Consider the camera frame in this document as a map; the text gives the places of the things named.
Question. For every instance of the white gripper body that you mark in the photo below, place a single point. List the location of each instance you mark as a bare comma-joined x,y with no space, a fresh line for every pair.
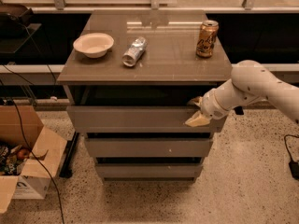
210,106

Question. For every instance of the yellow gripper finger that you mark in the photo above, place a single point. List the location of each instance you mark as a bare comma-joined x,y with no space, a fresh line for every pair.
196,101
198,119

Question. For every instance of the grey top drawer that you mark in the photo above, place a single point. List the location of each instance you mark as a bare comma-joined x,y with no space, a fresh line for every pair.
137,119

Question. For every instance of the grey drawer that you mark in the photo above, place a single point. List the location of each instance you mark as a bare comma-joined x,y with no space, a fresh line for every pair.
144,148
137,119
164,171

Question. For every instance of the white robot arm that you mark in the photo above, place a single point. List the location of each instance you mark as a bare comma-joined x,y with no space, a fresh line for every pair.
250,82

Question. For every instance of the grey drawer cabinet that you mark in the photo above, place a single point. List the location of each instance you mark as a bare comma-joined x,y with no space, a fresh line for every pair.
169,73

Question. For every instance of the grey middle drawer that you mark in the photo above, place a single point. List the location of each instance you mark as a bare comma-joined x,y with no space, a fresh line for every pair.
144,148

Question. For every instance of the grey bottom drawer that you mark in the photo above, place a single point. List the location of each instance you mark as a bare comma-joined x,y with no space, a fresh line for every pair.
164,171

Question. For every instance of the open cardboard box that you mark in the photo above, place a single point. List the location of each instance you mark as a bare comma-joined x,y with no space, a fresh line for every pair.
30,154

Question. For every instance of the gold soda can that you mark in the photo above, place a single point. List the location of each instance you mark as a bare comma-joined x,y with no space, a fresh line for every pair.
207,38

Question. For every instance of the crushed silver can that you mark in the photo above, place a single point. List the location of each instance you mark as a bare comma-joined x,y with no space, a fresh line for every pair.
132,55

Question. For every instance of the black power adapter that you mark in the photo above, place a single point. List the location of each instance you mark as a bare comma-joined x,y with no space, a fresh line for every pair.
293,165

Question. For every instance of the white bowl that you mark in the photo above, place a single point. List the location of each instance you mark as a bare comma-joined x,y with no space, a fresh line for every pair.
94,45

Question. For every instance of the black metal floor bar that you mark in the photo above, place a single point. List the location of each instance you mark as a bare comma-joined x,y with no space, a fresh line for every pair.
66,170

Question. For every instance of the red apple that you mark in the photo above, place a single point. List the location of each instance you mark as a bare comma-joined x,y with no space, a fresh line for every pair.
23,154

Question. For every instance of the black equipment on left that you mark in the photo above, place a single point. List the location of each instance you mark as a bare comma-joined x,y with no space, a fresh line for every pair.
15,27

